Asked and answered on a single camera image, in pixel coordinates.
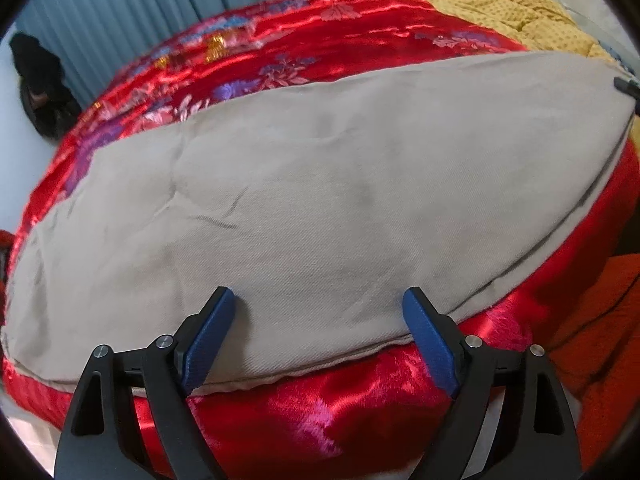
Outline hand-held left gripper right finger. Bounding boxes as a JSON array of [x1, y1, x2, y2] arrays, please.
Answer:
[[401, 286, 583, 480]]

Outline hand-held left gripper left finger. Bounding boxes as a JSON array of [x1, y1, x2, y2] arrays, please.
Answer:
[[54, 286, 236, 480]]

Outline beige pants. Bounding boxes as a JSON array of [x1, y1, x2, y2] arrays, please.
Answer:
[[4, 50, 638, 393]]

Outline red floral satin blanket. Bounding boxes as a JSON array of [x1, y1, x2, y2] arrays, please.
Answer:
[[0, 0, 640, 480]]

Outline person's orange fleece clothing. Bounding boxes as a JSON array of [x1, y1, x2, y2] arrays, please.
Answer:
[[542, 255, 640, 461]]

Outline black hanging coat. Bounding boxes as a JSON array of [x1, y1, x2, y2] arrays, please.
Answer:
[[10, 32, 83, 138]]

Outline blue curtain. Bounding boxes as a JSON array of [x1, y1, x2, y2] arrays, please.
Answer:
[[15, 0, 281, 106]]

